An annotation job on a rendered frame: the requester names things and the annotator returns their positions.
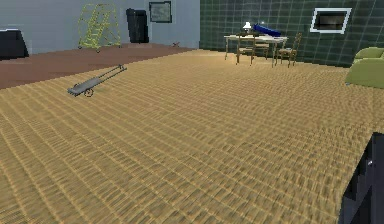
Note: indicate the black tall cabinet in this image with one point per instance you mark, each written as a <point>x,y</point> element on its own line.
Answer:
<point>137,26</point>

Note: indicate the dark framed wall picture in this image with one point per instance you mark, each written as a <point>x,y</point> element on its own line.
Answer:
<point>160,12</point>

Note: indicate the wooden dining chair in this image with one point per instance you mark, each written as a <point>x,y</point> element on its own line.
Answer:
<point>290,50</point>
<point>245,48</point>
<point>262,46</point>

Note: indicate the white framed window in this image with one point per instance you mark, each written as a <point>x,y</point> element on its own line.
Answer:
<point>330,20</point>

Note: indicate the black low furniture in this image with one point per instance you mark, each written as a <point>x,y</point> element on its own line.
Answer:
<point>11,44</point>

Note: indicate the grey hand truck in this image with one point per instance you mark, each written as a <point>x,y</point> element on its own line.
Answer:
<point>90,82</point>

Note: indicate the yellow rolling ladder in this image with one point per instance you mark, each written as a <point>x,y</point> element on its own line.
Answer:
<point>98,25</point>

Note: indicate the green sofa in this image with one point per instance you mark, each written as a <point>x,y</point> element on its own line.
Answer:
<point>367,66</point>

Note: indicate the white table lamp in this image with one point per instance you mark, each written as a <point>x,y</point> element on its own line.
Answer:
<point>247,26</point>

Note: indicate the white wooden dining table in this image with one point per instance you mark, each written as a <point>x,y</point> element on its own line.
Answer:
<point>263,38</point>

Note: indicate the blue long object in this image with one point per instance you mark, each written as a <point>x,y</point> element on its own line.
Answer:
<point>266,30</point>

